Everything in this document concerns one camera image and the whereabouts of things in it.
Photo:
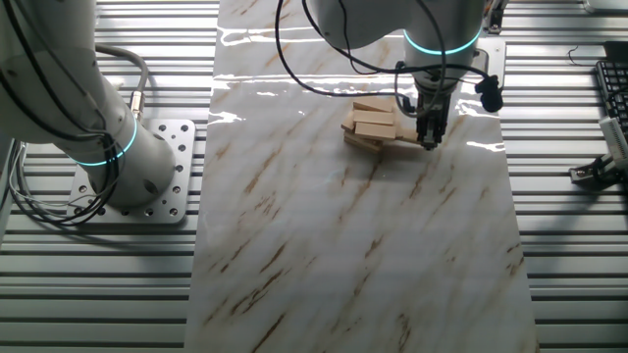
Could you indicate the marble pattern table mat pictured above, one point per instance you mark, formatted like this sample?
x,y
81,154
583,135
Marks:
x,y
319,245

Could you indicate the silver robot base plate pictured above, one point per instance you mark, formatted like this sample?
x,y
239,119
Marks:
x,y
182,147

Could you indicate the protruding wooden Jenga block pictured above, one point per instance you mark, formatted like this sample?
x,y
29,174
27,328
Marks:
x,y
406,136

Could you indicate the stacked wooden Jenga blocks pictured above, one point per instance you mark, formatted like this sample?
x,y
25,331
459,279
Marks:
x,y
360,143

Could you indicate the metal camera mount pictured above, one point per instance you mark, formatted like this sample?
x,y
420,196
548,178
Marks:
x,y
581,172

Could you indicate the black clamp stand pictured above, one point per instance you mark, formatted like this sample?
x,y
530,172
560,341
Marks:
x,y
496,22

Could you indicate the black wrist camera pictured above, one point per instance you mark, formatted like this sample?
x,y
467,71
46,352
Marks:
x,y
490,99

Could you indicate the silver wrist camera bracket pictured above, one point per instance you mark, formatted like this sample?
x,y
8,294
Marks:
x,y
496,51

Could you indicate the black keyboard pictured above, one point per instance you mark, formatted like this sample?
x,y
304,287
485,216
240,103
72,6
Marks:
x,y
615,78

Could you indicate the black box device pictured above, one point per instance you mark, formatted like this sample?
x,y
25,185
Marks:
x,y
617,50

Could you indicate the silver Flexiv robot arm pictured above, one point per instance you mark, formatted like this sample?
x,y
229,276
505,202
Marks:
x,y
122,157

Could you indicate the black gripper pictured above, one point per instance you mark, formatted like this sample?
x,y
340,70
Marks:
x,y
433,110

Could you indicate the light grey device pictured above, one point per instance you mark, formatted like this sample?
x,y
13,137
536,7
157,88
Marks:
x,y
608,5

